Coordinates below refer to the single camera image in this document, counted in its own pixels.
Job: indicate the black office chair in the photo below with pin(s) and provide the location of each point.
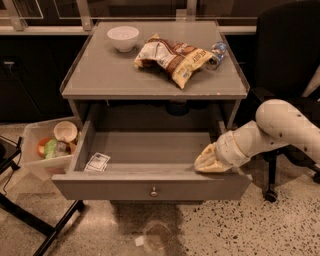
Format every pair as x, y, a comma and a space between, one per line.
285, 58

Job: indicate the brown yellow chip bag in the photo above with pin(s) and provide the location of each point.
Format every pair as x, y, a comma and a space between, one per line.
178, 59

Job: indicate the black stand base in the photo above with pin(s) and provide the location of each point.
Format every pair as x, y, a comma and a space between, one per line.
9, 150

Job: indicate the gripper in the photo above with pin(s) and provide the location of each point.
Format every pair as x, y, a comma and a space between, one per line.
227, 151

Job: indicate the white ceramic bowl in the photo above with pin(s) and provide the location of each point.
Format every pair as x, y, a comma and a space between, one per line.
123, 38

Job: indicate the clear plastic storage bin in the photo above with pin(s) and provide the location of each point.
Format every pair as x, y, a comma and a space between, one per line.
31, 158

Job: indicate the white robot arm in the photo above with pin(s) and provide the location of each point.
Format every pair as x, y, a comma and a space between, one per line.
278, 123

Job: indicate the white cup in bin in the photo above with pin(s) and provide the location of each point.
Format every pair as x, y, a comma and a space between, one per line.
65, 131

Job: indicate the white card packet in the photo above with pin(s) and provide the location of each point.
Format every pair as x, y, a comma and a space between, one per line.
98, 162

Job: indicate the clear plastic water bottle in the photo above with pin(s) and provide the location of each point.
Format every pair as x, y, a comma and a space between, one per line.
218, 50

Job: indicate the grey top drawer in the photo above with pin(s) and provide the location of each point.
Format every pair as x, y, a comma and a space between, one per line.
151, 157

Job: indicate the green item in bin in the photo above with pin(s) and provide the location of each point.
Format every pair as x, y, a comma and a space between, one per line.
50, 148

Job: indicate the grey drawer cabinet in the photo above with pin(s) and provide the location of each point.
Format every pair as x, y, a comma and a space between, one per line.
102, 75

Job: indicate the orange fruit in bin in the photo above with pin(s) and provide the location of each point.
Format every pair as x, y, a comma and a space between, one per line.
41, 145

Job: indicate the round floor plate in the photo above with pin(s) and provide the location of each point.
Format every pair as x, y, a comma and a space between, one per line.
157, 236

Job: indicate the small white paper scrap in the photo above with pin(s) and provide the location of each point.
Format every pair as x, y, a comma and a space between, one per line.
139, 241

